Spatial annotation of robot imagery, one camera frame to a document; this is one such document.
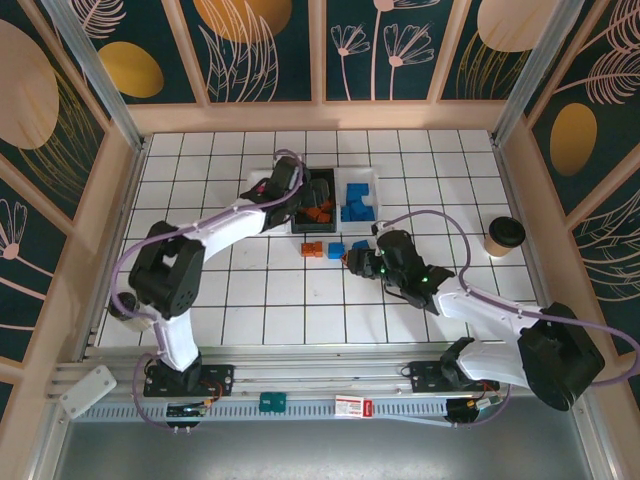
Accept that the grey metal base panel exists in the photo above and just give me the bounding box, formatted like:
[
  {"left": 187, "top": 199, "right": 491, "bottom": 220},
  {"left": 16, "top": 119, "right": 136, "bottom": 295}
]
[{"left": 52, "top": 417, "right": 609, "bottom": 480}]

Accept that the black plastic bin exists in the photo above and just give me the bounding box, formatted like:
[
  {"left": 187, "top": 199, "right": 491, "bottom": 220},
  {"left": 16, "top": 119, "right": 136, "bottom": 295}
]
[{"left": 290, "top": 167, "right": 339, "bottom": 235}]

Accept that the white plastic plate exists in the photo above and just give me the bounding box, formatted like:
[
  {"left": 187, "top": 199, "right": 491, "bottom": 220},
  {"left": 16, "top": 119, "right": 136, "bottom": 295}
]
[{"left": 58, "top": 364, "right": 118, "bottom": 419}]

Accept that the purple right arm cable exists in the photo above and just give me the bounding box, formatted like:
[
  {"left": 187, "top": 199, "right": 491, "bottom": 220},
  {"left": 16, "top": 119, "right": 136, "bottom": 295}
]
[{"left": 382, "top": 209, "right": 640, "bottom": 431}]

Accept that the aluminium frame post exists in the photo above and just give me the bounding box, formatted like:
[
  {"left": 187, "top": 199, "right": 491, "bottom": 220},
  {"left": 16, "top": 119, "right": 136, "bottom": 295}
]
[
  {"left": 491, "top": 0, "right": 586, "bottom": 146},
  {"left": 42, "top": 0, "right": 149, "bottom": 154}
]

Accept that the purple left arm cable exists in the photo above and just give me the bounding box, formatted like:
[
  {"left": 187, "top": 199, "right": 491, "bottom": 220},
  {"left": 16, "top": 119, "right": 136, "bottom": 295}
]
[{"left": 110, "top": 148, "right": 307, "bottom": 432}]

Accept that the red and white label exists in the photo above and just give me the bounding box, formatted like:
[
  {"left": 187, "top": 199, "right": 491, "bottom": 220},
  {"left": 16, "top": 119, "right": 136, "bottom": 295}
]
[{"left": 334, "top": 394, "right": 376, "bottom": 419}]

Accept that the grey slotted cable duct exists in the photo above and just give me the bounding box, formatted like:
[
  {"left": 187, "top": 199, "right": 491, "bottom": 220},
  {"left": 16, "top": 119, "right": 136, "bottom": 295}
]
[{"left": 74, "top": 398, "right": 451, "bottom": 425}]

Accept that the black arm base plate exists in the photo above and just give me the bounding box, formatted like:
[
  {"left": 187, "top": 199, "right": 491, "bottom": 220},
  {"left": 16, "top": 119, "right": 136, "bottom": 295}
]
[
  {"left": 409, "top": 358, "right": 500, "bottom": 396},
  {"left": 143, "top": 363, "right": 235, "bottom": 399}
]

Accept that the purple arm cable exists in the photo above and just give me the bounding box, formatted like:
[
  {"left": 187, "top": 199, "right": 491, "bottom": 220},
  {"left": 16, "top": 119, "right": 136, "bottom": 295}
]
[
  {"left": 110, "top": 148, "right": 307, "bottom": 432},
  {"left": 382, "top": 209, "right": 640, "bottom": 431}
]

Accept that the aluminium mounting rail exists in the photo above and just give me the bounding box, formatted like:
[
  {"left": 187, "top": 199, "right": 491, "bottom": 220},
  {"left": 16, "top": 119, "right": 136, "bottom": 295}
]
[{"left": 47, "top": 342, "right": 589, "bottom": 401}]

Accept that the small green block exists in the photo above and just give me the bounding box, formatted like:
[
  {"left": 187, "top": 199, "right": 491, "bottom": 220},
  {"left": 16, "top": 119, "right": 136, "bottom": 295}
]
[{"left": 259, "top": 391, "right": 288, "bottom": 414}]

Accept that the white plastic bin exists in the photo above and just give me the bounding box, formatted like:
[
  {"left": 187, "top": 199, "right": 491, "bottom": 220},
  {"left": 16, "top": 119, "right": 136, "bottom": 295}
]
[
  {"left": 334, "top": 167, "right": 382, "bottom": 231},
  {"left": 248, "top": 168, "right": 296, "bottom": 236}
]

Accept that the paper cup with black lid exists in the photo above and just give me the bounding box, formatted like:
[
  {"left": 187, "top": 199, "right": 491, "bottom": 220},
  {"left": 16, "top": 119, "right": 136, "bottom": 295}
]
[{"left": 482, "top": 216, "right": 527, "bottom": 259}]

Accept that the small black circuit board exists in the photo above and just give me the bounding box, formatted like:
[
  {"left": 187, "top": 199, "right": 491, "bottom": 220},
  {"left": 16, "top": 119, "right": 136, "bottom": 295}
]
[
  {"left": 166, "top": 401, "right": 221, "bottom": 420},
  {"left": 446, "top": 397, "right": 504, "bottom": 427}
]

